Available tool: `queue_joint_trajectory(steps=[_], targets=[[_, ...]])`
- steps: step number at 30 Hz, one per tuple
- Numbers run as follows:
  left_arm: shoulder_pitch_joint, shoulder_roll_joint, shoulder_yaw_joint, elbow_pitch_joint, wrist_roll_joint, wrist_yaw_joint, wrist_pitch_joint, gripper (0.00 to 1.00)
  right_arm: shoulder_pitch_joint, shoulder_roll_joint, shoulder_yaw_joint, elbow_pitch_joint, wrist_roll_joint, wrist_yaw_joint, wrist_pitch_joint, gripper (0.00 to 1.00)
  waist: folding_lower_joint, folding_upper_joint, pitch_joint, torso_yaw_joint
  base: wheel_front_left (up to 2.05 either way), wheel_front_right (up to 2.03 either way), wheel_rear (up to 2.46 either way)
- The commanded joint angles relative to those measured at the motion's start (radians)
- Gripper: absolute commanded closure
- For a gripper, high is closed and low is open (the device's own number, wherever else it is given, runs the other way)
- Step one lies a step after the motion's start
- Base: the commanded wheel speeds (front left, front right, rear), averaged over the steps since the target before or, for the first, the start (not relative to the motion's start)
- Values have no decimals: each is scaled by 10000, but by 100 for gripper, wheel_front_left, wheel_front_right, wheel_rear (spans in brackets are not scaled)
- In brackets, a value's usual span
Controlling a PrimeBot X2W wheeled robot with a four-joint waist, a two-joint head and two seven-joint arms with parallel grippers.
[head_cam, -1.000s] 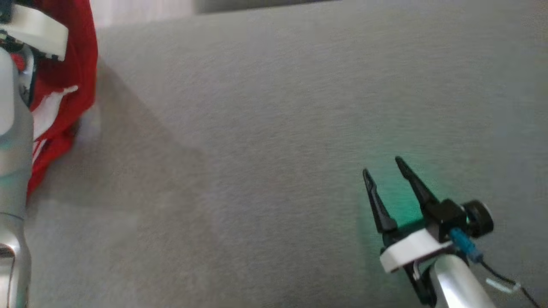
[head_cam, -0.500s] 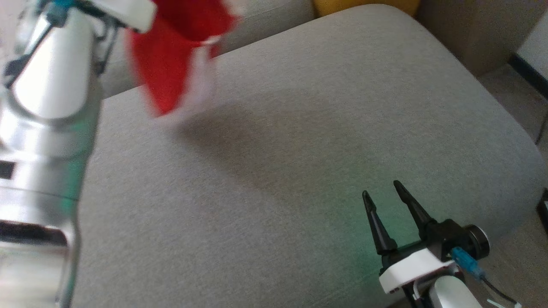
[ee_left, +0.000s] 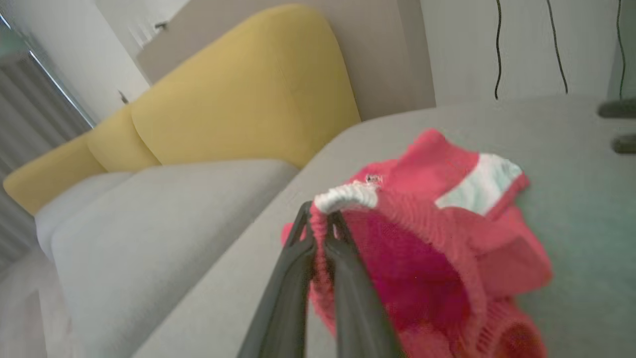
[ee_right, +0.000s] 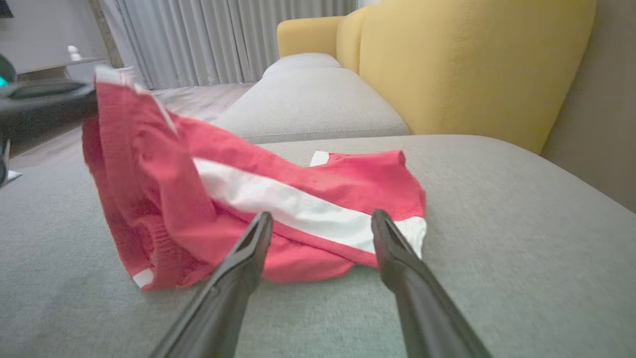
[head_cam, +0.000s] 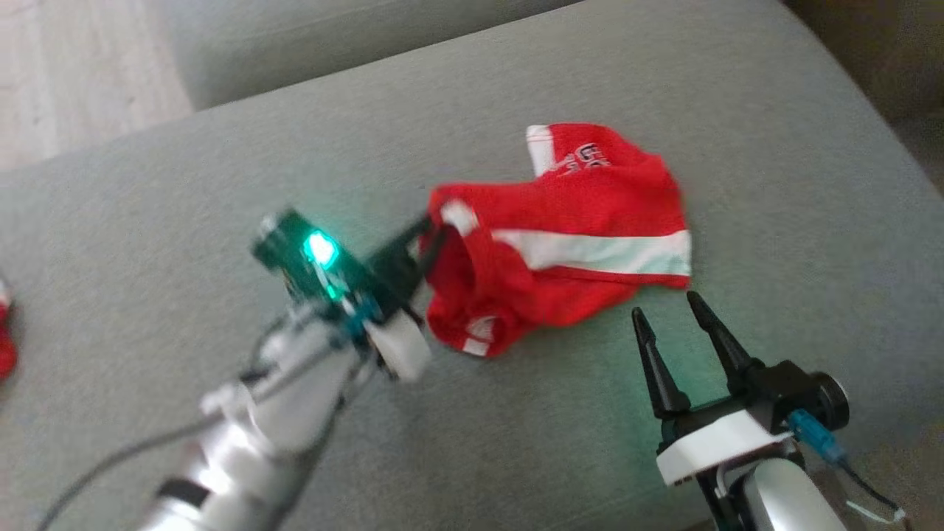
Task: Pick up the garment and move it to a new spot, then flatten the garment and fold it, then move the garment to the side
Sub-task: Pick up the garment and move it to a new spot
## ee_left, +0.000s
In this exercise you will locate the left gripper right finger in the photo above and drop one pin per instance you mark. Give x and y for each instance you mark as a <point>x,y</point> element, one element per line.
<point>355,308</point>

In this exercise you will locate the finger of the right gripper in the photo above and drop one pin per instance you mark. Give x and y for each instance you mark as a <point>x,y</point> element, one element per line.
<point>621,108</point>
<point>627,144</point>

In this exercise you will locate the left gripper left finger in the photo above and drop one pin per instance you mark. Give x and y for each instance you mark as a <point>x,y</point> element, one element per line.
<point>288,298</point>

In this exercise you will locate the red garment with white stripes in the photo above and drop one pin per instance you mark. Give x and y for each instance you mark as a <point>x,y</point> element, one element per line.
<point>422,258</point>

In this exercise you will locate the grey sofa seat cushion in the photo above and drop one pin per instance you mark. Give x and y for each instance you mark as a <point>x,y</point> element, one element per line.
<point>74,204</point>
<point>159,233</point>

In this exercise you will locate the yellow and grey sofa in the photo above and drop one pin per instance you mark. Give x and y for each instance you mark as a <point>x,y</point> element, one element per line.
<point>238,94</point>

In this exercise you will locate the small dark fixture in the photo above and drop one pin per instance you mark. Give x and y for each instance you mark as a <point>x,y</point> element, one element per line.
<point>160,25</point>

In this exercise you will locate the grey pleated curtain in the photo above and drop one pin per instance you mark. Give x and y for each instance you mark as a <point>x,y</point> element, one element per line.
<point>30,114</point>

